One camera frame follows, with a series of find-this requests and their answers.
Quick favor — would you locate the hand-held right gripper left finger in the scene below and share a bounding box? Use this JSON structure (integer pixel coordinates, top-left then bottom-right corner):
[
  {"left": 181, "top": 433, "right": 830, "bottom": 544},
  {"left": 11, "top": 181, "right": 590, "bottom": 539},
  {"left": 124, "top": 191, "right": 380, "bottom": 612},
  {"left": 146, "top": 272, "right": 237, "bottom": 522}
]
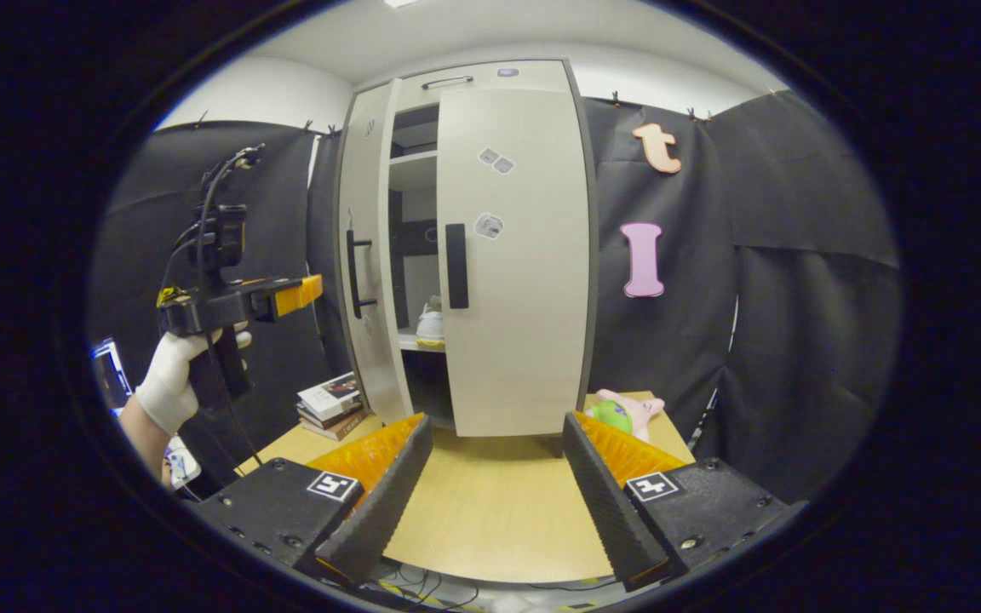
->
[{"left": 195, "top": 415, "right": 435, "bottom": 588}]

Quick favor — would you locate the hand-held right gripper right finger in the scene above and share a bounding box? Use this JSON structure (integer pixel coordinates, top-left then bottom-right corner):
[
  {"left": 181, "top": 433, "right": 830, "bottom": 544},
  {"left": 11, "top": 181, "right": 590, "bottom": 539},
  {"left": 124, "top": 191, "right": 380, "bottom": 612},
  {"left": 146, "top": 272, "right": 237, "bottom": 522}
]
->
[{"left": 563, "top": 411, "right": 802, "bottom": 594}]

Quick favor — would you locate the grey shoe cabinet door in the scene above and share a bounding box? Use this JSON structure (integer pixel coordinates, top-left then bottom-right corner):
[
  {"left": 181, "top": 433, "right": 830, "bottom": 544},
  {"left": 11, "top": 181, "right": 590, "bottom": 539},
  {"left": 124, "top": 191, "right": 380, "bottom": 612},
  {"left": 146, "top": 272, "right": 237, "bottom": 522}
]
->
[
  {"left": 437, "top": 85, "right": 591, "bottom": 438},
  {"left": 337, "top": 78, "right": 415, "bottom": 424}
]

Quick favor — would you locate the white canvas shoe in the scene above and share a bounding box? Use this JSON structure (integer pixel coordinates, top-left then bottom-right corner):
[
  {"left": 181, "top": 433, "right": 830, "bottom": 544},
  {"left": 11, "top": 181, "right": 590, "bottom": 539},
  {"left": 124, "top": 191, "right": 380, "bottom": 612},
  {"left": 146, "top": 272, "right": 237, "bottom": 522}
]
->
[{"left": 416, "top": 295, "right": 446, "bottom": 346}]

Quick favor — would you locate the grey shoe cabinet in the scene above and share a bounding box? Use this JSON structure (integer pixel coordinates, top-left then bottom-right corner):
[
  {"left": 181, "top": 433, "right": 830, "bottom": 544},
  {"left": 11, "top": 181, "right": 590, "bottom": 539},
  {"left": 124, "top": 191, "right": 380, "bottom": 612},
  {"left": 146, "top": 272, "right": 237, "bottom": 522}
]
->
[{"left": 335, "top": 58, "right": 600, "bottom": 439}]

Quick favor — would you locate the black backdrop cloth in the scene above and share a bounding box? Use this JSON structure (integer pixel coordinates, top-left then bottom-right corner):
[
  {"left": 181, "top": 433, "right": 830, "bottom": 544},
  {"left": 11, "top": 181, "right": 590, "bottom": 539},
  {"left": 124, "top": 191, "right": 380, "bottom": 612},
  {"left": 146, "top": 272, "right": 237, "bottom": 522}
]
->
[
  {"left": 584, "top": 96, "right": 740, "bottom": 427},
  {"left": 90, "top": 119, "right": 348, "bottom": 496},
  {"left": 695, "top": 89, "right": 902, "bottom": 505}
]

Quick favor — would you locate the brown cover book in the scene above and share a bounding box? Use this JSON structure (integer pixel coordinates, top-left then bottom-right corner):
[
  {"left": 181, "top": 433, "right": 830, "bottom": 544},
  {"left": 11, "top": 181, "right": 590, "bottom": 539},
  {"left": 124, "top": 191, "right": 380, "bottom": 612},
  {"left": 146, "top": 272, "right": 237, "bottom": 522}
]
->
[{"left": 303, "top": 410, "right": 369, "bottom": 441}]

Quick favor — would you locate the pink star plush toy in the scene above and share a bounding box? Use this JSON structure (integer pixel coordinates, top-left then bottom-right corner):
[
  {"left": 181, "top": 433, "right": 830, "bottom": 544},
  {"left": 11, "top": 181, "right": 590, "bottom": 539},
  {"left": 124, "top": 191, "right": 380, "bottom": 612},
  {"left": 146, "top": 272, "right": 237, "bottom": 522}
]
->
[{"left": 586, "top": 390, "right": 666, "bottom": 444}]

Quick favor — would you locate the white cover book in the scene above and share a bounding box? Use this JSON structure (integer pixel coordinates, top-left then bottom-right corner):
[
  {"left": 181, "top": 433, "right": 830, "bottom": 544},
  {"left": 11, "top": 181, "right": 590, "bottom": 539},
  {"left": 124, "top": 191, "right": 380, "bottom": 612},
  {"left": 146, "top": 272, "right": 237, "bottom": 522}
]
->
[{"left": 297, "top": 372, "right": 362, "bottom": 416}]

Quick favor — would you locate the dark cover book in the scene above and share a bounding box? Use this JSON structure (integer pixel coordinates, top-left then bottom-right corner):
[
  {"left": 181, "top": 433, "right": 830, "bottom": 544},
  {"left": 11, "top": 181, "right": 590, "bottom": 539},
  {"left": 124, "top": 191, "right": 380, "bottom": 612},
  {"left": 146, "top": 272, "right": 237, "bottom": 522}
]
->
[{"left": 297, "top": 400, "right": 364, "bottom": 427}]

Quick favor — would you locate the white printed paper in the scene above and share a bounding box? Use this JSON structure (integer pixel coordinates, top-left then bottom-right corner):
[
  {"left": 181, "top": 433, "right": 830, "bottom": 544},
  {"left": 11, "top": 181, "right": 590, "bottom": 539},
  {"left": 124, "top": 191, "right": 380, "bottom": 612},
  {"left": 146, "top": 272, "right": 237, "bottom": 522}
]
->
[{"left": 163, "top": 434, "right": 202, "bottom": 491}]

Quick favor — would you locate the black door handle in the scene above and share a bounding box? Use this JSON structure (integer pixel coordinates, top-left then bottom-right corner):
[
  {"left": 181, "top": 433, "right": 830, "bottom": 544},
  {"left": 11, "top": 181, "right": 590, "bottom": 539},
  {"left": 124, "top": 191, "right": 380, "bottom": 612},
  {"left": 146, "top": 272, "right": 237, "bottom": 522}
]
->
[
  {"left": 346, "top": 230, "right": 378, "bottom": 320},
  {"left": 445, "top": 223, "right": 469, "bottom": 310}
]

